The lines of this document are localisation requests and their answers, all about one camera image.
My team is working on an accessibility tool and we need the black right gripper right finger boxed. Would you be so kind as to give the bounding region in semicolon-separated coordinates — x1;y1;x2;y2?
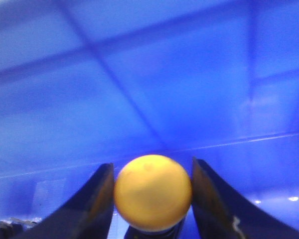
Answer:
192;158;299;239

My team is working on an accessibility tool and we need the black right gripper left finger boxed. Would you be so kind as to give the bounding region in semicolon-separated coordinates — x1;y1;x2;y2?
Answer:
15;163;114;239

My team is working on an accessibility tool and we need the yellow push button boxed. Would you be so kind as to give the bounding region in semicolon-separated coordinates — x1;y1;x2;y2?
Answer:
114;154;192;239

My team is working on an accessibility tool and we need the blue crate upper right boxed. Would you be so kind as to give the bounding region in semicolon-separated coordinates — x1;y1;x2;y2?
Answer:
0;0;299;230

